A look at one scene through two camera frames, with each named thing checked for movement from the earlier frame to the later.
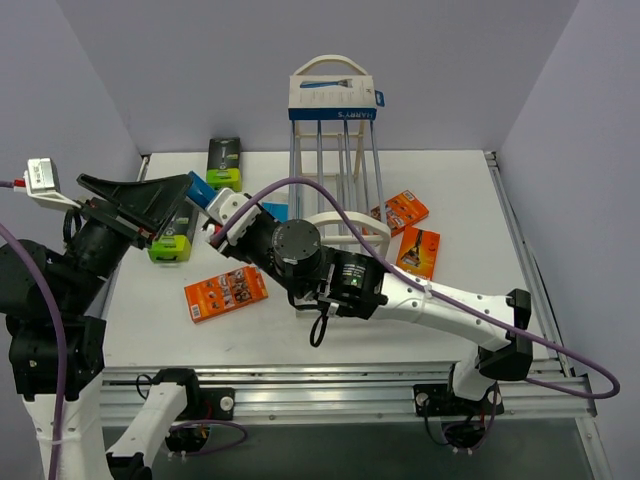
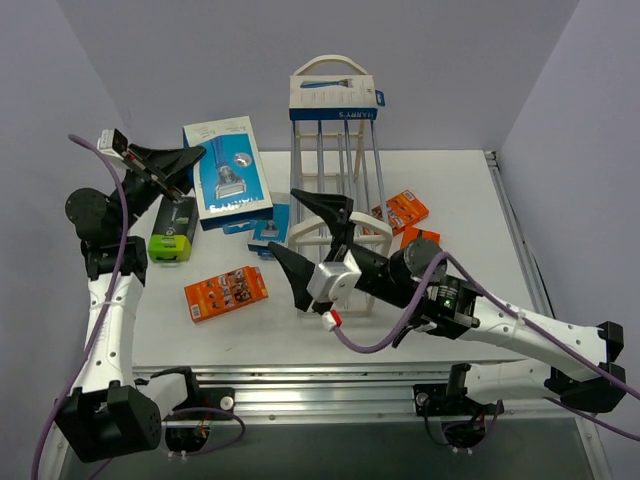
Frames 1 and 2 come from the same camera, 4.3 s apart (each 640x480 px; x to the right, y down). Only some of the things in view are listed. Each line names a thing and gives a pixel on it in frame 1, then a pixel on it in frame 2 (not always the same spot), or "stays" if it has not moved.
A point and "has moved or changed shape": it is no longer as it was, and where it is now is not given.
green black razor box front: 174,243 stays
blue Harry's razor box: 200,190 has moved or changed shape
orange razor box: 217,295 stays
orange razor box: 401,211 stays
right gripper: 245,232 -> 332,256
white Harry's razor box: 333,97 stays
